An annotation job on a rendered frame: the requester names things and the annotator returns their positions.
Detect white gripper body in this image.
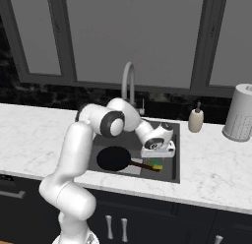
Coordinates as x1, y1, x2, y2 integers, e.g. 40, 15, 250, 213
140, 141, 176, 159

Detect yellow and green sponge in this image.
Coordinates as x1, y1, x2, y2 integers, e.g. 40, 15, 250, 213
147, 158, 164, 172

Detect dark sink basin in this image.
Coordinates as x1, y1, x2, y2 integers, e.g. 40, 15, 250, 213
88, 118, 182, 185

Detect black frying pan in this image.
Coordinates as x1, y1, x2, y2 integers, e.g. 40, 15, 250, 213
95, 146, 161, 173

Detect beige soap dispenser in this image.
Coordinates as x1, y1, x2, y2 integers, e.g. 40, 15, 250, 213
187, 101, 205, 134

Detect dark drawer front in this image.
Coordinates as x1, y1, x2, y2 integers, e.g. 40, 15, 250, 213
88, 188, 180, 217

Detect dark cupboard door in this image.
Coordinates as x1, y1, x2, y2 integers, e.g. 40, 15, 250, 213
86, 202, 118, 244
203, 217, 252, 244
116, 206, 198, 244

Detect grey curved tap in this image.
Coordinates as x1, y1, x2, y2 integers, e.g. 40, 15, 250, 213
121, 61, 146, 117

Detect white paper towel roll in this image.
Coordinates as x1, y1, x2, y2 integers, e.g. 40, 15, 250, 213
221, 83, 252, 144

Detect grey framed window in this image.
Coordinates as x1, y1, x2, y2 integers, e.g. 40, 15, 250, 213
0, 0, 252, 99

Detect black dishwasher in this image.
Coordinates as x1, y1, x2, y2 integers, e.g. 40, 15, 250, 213
0, 173, 62, 244

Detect grey dishwasher handle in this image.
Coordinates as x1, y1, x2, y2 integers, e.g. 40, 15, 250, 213
0, 189, 27, 200

